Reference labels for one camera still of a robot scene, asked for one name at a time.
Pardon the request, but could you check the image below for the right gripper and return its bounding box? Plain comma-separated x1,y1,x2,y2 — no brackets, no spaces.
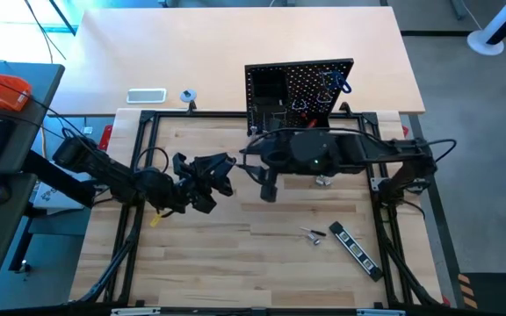
238,133,293,203

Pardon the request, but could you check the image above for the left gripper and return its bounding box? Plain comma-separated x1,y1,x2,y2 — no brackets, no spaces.
172,152,237,215

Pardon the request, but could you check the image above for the black spirit level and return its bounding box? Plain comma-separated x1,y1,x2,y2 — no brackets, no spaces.
328,220,385,283

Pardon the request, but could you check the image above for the black pegboard bin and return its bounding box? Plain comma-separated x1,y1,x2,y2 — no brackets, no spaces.
251,69,289,111

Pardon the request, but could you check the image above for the glossy black box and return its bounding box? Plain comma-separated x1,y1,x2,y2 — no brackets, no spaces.
309,114,331,132

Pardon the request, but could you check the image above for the black perforated pegboard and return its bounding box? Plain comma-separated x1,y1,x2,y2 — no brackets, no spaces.
243,58,355,135

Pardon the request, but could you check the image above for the beige desk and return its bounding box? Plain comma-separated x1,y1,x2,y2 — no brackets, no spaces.
48,6,426,116

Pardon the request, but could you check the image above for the grey side table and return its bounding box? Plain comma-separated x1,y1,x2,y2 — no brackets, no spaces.
0,61,66,175

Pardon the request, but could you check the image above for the dark grey work desk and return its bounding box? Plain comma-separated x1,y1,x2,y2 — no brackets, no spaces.
0,173,39,286

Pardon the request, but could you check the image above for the orange plastic case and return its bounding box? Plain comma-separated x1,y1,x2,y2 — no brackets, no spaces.
0,71,33,112

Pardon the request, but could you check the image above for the yellow black hazard tape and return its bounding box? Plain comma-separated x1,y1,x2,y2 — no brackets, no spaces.
457,272,473,311

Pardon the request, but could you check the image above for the white floor stand pole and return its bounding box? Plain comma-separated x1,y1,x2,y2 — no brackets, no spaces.
466,0,506,57

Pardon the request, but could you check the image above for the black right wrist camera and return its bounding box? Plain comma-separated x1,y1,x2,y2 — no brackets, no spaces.
264,147,292,170

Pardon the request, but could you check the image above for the black aluminium table frame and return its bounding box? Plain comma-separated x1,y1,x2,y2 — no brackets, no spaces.
76,109,443,308

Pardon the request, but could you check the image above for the silver metal rail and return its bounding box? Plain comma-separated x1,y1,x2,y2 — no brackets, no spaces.
357,308,406,316
111,306,162,316

